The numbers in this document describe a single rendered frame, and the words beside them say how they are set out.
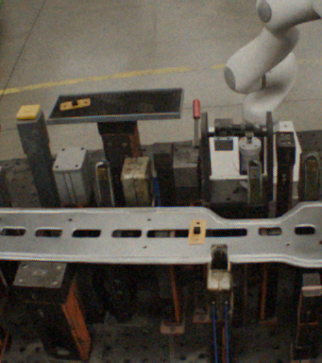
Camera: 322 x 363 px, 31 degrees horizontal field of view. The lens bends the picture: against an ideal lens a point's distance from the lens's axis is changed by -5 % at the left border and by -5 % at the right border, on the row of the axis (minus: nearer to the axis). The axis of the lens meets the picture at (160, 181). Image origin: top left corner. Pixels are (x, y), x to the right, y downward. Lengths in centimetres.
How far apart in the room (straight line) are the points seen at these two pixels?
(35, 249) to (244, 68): 75
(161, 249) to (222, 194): 27
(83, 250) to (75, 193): 19
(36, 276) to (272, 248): 55
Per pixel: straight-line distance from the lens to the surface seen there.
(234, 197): 157
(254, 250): 138
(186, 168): 150
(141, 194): 152
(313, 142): 224
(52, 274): 136
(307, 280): 133
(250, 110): 181
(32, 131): 170
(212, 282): 126
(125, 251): 141
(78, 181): 153
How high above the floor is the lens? 198
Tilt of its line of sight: 38 degrees down
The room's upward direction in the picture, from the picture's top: 8 degrees counter-clockwise
